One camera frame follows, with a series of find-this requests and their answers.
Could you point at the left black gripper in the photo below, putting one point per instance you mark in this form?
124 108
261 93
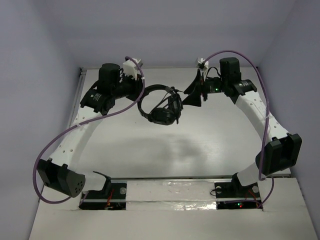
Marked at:
136 90

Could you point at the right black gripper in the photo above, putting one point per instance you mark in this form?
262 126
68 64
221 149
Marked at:
194 99

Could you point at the black headset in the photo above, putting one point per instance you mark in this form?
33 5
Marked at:
168 110

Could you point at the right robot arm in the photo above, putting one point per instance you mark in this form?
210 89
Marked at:
280 149

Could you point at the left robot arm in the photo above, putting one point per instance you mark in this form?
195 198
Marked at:
56 164

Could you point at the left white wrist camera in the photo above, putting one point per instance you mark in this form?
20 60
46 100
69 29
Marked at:
130 68

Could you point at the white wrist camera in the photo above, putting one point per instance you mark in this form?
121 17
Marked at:
130 68
203 66

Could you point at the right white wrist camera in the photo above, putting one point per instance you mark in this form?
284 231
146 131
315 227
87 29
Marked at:
203 66

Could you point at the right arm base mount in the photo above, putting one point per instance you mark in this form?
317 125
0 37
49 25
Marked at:
230 198

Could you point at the metal rail with tape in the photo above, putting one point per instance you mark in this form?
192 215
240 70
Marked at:
170 194

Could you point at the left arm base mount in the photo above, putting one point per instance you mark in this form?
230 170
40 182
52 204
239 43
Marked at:
112 196

